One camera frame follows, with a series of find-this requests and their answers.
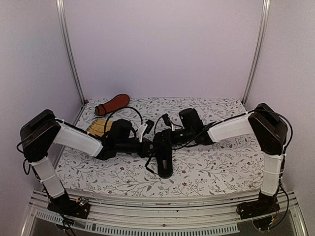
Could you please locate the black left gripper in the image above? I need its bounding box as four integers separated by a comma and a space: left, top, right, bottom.
116, 138, 161, 158

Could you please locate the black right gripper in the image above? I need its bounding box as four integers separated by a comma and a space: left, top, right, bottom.
153, 127, 194, 147

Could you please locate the black shoe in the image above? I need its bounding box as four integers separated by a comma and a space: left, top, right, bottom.
153, 138, 173, 179

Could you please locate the black shoelace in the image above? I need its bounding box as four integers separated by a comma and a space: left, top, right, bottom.
145, 154, 158, 176

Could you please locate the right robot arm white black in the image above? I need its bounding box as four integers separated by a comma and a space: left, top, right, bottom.
153, 103, 293, 214

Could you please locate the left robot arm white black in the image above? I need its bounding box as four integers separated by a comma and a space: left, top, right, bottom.
16, 109, 154, 213

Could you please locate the woven bamboo tray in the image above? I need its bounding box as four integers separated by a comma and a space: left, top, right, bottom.
86, 118, 113, 137

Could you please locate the red-soled shoe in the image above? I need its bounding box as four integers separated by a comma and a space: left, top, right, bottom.
94, 94, 130, 117

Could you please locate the floral tablecloth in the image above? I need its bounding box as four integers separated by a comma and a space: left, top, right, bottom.
56, 98, 264, 198

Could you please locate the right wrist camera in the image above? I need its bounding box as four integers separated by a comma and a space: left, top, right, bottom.
161, 114, 175, 131

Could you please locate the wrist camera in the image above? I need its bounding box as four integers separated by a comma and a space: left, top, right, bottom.
161, 114, 175, 131
136, 120, 154, 143

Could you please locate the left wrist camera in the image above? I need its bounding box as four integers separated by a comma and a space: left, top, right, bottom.
136, 120, 154, 143

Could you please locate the front aluminium rail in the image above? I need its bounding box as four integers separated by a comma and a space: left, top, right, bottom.
19, 189, 311, 236

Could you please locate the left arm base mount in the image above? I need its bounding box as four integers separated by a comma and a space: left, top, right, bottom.
47, 195, 91, 219

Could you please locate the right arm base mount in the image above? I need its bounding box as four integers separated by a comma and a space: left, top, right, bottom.
236, 195, 280, 219

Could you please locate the left aluminium frame post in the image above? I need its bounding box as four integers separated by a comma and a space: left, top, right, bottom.
56, 0, 86, 105

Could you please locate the aluminium frame post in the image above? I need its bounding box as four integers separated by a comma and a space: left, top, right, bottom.
56, 0, 86, 105
242, 0, 271, 106

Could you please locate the right aluminium frame post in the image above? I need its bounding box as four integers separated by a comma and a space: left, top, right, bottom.
242, 0, 271, 106

